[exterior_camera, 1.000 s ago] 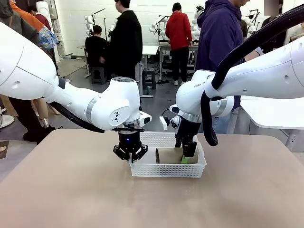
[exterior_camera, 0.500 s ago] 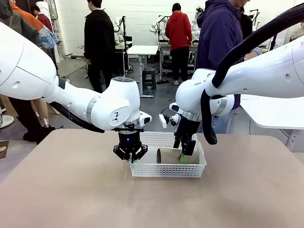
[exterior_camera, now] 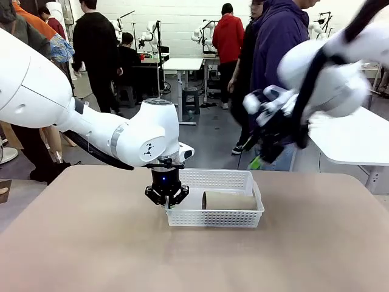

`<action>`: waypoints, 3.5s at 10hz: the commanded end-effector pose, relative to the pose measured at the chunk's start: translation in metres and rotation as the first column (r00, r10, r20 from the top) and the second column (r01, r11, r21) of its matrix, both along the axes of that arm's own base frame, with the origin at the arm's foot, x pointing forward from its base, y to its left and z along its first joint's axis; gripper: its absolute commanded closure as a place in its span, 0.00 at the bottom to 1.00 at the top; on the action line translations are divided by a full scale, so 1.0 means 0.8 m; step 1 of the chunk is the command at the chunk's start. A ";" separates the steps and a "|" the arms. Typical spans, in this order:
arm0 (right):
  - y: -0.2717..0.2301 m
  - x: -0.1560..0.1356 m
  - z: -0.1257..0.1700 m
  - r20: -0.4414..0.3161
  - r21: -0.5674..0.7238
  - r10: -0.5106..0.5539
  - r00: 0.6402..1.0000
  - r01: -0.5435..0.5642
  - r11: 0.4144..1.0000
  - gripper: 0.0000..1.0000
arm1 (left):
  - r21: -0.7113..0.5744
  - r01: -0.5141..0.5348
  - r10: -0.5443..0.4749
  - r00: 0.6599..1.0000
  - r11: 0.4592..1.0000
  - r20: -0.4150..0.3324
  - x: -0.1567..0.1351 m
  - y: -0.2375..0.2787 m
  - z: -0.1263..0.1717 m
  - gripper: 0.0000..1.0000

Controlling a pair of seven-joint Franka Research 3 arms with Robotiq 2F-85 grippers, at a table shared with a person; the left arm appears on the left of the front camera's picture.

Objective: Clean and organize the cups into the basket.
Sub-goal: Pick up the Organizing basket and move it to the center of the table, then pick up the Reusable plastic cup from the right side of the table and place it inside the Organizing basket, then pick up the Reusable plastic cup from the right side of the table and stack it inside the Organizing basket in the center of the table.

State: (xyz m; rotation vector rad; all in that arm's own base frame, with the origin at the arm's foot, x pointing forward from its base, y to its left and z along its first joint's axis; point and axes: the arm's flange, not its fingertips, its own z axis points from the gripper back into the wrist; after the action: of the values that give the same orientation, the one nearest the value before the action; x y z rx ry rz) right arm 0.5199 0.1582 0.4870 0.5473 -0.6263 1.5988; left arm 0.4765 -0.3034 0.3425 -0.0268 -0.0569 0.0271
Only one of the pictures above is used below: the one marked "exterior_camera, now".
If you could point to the seated dark-haired person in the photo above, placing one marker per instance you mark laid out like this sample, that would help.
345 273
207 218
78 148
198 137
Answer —
129 61

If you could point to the black light stand pole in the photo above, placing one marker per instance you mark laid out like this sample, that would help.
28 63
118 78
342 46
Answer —
158 61

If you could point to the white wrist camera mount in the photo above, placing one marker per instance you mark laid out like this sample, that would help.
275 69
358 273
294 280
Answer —
273 97
186 153

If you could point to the person in red hoodie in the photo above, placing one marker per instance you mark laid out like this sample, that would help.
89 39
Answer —
228 36

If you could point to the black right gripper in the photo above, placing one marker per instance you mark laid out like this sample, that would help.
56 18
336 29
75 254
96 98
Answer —
273 137

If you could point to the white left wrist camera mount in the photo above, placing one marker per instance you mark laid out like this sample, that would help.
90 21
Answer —
186 153

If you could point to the brown cardboard tube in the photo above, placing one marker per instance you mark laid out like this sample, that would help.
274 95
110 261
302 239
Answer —
231 201

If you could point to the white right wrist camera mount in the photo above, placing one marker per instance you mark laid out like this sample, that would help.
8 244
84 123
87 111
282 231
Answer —
273 97

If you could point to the black frame work desk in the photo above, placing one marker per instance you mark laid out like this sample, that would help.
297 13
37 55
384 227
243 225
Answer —
152 59

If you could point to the person in grey-green jacket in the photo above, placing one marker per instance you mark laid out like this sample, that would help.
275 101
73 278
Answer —
33 39

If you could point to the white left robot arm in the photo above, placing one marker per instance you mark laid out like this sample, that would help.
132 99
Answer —
45 91

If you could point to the white perforated plastic basket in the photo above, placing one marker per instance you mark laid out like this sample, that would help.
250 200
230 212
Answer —
212 219

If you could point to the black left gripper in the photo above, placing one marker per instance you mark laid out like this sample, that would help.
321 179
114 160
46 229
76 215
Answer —
165 181

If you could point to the person in orange and blue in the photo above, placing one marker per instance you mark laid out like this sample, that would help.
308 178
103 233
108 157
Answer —
62 48

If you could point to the white round stand base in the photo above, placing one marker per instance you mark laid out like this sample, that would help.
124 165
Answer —
7 155

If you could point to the person in black clothes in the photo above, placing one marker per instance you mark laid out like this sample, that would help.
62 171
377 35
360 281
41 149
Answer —
94 45

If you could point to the black step stool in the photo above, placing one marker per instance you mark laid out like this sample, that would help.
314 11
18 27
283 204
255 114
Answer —
191 100

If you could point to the person in black with sneakers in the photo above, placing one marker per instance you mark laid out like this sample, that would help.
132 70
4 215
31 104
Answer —
243 76

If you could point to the white round-cornered table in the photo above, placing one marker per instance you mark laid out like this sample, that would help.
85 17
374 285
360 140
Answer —
349 146

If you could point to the white rounded standing panel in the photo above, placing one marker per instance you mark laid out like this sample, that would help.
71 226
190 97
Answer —
58 9

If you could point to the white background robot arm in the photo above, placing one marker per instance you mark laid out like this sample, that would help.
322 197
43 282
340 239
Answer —
203 32
317 27
150 35

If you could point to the person in purple hoodie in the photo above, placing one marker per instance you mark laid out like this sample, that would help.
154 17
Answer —
273 45

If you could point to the white standing desk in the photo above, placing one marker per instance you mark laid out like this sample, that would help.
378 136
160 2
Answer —
182 64

